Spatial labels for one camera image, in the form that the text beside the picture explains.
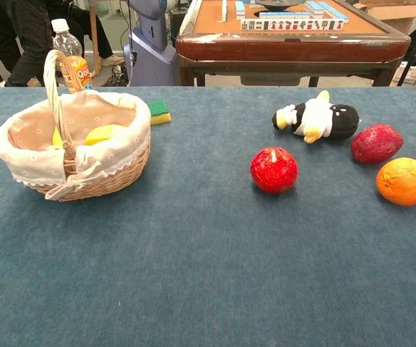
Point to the bright red apple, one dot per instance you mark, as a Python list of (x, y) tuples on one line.
[(274, 173)]

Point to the wicker basket with cloth liner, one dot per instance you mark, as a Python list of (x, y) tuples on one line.
[(103, 180)]

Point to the orange fruit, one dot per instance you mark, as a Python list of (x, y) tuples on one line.
[(404, 180)]

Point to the green yellow sponge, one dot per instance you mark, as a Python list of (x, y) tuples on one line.
[(159, 112)]

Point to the blue table cloth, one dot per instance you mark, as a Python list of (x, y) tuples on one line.
[(193, 253)]

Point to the yellow star fruit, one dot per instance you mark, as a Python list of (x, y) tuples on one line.
[(103, 133)]

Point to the black white penguin plush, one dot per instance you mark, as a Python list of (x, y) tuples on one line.
[(338, 121)]

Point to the brown mahjong table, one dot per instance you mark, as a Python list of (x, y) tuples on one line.
[(287, 48)]

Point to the yellow banana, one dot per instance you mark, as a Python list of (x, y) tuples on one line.
[(56, 139)]

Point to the blue mahjong tile stack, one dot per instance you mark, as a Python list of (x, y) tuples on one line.
[(240, 9)]

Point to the face-up mahjong tile row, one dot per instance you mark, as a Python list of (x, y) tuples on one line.
[(291, 25)]

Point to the dark red mango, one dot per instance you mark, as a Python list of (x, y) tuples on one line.
[(376, 144)]

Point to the short blue mahjong tile row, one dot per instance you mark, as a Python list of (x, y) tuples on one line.
[(284, 14)]

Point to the black round dish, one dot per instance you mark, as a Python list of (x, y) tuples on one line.
[(276, 3)]

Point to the Qoo plastic drink bottle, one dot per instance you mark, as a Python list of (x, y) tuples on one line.
[(67, 43)]

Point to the long blue mahjong tile row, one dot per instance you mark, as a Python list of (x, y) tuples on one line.
[(327, 9)]

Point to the cardboard box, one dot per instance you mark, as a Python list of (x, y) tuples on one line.
[(392, 12)]

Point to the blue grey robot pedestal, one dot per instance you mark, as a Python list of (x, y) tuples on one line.
[(150, 54)]

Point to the wooden post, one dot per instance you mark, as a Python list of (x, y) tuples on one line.
[(93, 36)]

